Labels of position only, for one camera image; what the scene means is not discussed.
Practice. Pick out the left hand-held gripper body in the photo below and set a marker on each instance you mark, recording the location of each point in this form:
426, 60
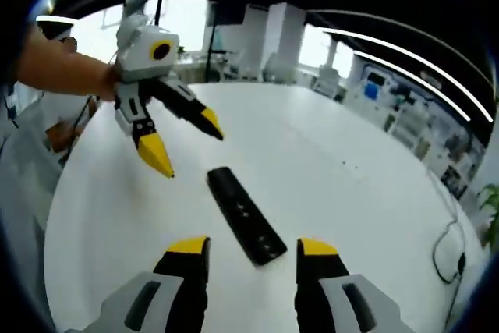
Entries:
136, 60

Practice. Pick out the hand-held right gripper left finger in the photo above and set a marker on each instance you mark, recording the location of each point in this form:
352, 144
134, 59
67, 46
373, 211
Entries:
175, 290

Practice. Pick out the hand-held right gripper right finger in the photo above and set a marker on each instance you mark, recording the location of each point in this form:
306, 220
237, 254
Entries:
323, 294

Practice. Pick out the black remote control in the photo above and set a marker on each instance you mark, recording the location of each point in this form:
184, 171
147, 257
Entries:
245, 216

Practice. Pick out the white square pillar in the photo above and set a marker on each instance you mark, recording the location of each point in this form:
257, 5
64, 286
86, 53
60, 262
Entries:
286, 36

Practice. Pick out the person's white shirt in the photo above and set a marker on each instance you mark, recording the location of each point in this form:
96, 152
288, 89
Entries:
23, 153

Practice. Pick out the potted green plant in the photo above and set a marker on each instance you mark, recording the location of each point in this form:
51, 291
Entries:
492, 208

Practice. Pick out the ceiling light strip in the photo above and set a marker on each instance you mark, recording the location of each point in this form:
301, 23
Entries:
413, 62
413, 79

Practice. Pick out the blue display shelving wall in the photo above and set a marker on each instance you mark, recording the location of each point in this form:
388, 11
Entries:
413, 114

